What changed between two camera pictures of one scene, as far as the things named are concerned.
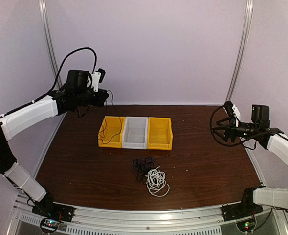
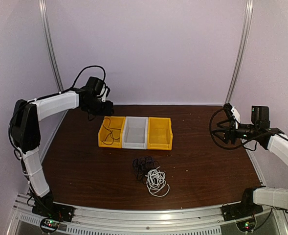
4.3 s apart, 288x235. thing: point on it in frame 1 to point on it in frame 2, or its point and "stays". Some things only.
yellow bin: [159, 133] stays
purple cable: [140, 164] stays
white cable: [156, 183] stays
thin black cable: [121, 125] to [111, 132]
